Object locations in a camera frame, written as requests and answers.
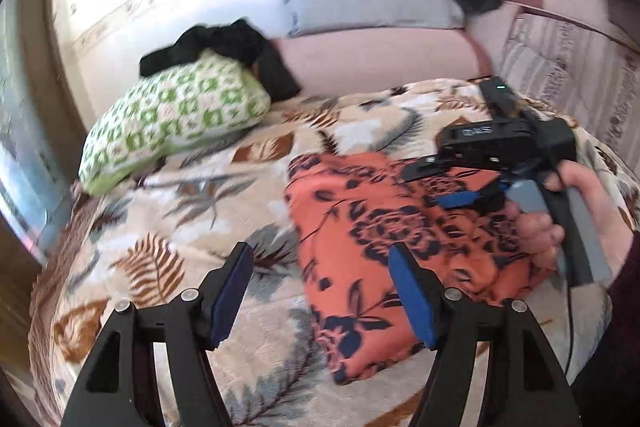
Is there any orange black floral garment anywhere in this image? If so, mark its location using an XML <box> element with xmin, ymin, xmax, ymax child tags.
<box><xmin>284</xmin><ymin>153</ymin><xmax>552</xmax><ymax>385</ymax></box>

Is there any person's right hand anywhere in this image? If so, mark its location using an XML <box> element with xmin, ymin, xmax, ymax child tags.
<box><xmin>504</xmin><ymin>160</ymin><xmax>634</xmax><ymax>287</ymax></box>

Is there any striped floral cushion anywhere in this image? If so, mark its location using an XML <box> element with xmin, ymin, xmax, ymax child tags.
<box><xmin>500</xmin><ymin>13</ymin><xmax>639</xmax><ymax>171</ymax></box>

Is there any brown bed sheet edge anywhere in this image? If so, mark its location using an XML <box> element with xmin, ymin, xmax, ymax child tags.
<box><xmin>28</xmin><ymin>192</ymin><xmax>100</xmax><ymax>426</ymax></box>

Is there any pink quilted bolster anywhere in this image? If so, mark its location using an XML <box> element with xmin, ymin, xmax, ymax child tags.
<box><xmin>273</xmin><ymin>28</ymin><xmax>492</xmax><ymax>95</ymax></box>

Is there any leaf pattern fleece blanket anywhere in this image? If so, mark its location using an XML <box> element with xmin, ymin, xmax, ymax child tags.
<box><xmin>27</xmin><ymin>77</ymin><xmax>632</xmax><ymax>427</ymax></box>

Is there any black garment on pillow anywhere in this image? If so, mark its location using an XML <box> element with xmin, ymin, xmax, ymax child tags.
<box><xmin>139</xmin><ymin>18</ymin><xmax>302</xmax><ymax>102</ymax></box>

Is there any brown wooden glass door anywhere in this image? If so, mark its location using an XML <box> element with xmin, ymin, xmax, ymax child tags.
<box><xmin>1</xmin><ymin>0</ymin><xmax>85</xmax><ymax>384</ymax></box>

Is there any green white checkered pillow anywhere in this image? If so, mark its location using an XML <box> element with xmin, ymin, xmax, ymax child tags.
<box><xmin>78</xmin><ymin>52</ymin><xmax>271</xmax><ymax>195</ymax></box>

